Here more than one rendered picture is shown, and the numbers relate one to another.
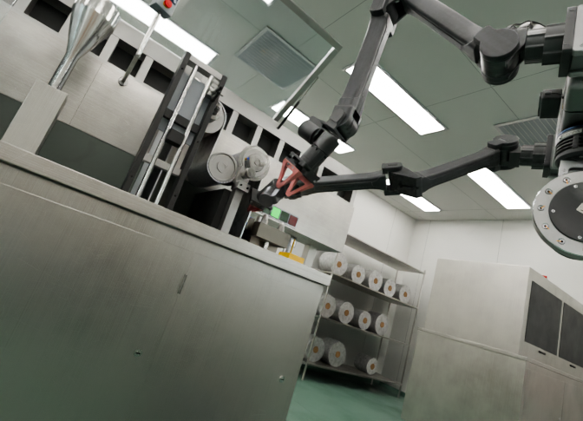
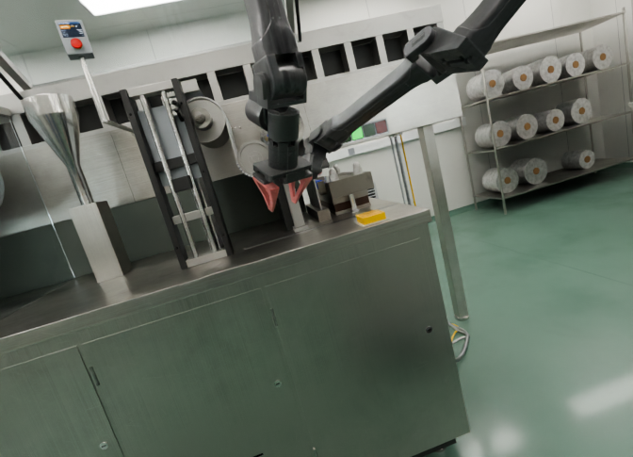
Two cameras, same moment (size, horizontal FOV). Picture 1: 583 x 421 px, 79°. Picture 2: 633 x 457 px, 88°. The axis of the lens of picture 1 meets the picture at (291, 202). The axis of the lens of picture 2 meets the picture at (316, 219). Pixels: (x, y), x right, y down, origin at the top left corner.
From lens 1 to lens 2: 0.58 m
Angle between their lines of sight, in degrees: 35
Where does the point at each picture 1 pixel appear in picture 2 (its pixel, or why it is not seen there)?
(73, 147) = (153, 215)
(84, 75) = (109, 155)
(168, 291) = (267, 329)
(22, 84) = not seen: hidden behind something
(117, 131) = not seen: hidden behind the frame
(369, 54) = not seen: outside the picture
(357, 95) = (262, 28)
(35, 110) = (89, 233)
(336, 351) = (532, 170)
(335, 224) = (435, 90)
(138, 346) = (274, 379)
